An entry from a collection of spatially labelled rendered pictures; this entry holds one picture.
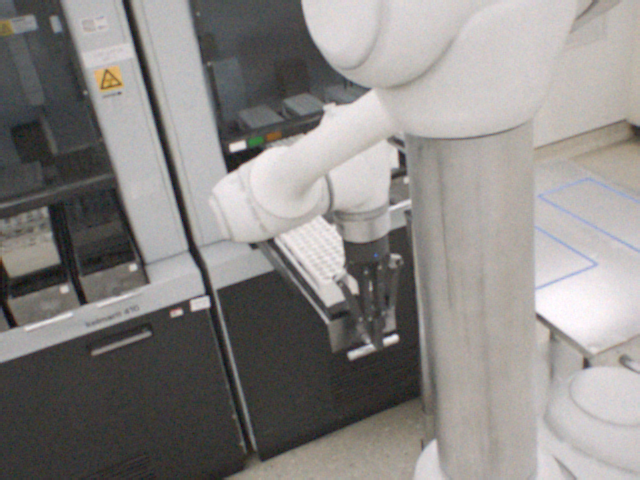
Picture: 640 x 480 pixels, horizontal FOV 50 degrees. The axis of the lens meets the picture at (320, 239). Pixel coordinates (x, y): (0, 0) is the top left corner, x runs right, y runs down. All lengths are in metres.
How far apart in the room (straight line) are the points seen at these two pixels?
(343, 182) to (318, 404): 1.11
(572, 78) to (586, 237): 2.28
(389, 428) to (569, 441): 1.36
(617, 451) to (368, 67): 0.54
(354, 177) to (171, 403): 1.00
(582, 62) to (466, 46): 3.24
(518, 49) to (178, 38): 1.15
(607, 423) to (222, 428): 1.28
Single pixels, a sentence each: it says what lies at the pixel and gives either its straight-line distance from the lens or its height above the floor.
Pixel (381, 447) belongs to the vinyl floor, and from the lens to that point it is 2.13.
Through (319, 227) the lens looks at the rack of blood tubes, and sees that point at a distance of 1.45.
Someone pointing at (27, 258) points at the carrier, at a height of 0.85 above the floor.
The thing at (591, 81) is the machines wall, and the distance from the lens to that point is 3.76.
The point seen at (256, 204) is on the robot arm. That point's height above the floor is 1.15.
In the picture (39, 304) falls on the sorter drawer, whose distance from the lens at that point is 1.63.
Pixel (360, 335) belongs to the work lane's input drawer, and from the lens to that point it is 1.31.
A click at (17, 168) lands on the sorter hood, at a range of 1.58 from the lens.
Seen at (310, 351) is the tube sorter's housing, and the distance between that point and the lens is 1.89.
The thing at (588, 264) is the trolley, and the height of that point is 0.82.
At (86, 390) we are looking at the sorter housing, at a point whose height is 0.51.
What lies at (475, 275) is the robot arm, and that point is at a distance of 0.56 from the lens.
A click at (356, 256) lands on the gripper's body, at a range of 1.10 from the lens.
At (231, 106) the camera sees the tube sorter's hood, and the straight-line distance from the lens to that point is 1.61.
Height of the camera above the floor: 1.56
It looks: 30 degrees down
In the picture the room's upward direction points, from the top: 9 degrees counter-clockwise
